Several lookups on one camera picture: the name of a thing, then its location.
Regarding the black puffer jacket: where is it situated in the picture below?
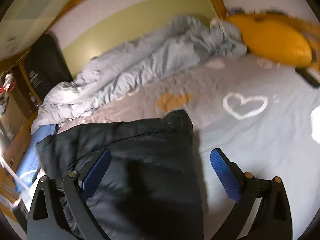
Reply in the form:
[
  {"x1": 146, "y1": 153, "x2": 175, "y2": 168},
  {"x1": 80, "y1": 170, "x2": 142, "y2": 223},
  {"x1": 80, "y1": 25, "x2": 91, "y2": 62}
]
[{"x1": 36, "y1": 110, "x2": 203, "y2": 239}]

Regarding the blue pillow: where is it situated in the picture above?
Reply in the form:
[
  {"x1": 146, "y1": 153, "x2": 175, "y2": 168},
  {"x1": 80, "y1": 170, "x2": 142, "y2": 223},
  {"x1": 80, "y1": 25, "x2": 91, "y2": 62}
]
[{"x1": 16, "y1": 125, "x2": 56, "y2": 187}]

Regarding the grey heart-print bed sheet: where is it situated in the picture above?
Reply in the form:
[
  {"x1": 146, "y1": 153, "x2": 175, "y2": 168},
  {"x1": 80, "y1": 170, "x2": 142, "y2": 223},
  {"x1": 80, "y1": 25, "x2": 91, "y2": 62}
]
[{"x1": 60, "y1": 55, "x2": 319, "y2": 239}]

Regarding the black hanging bag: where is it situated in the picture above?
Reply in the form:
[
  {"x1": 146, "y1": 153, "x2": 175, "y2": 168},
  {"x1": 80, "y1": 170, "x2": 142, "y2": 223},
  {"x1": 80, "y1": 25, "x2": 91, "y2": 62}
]
[{"x1": 24, "y1": 34, "x2": 72, "y2": 101}]

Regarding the black rectangular box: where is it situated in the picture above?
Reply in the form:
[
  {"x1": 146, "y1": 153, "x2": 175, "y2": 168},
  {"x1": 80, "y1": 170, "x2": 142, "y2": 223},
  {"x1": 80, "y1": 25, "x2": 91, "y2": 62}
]
[{"x1": 295, "y1": 68, "x2": 319, "y2": 88}]

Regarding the hanging colourful clutter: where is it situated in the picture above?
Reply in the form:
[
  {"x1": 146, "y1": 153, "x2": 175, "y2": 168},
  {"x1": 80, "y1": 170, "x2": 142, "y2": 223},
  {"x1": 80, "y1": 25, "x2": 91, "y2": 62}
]
[{"x1": 0, "y1": 72, "x2": 16, "y2": 116}]

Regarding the light grey-blue duvet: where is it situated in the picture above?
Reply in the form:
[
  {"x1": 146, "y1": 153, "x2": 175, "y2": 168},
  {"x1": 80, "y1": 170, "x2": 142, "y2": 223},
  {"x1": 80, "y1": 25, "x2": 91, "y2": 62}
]
[{"x1": 31, "y1": 15, "x2": 247, "y2": 133}]

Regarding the orange pillow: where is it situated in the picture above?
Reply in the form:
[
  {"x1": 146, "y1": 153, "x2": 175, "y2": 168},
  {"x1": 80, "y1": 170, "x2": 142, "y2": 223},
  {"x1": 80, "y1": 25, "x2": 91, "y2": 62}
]
[{"x1": 227, "y1": 14, "x2": 313, "y2": 67}]

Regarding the patchwork pastel quilt overhead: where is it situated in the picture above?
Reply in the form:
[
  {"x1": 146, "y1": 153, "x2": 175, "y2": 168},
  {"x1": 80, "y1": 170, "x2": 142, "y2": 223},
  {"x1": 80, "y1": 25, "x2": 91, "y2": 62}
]
[{"x1": 1, "y1": 0, "x2": 70, "y2": 60}]

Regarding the wooden bunk bed frame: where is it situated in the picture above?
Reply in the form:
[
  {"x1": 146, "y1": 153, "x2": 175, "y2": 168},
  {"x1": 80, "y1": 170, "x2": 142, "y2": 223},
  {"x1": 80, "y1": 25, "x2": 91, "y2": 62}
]
[{"x1": 53, "y1": 0, "x2": 294, "y2": 87}]

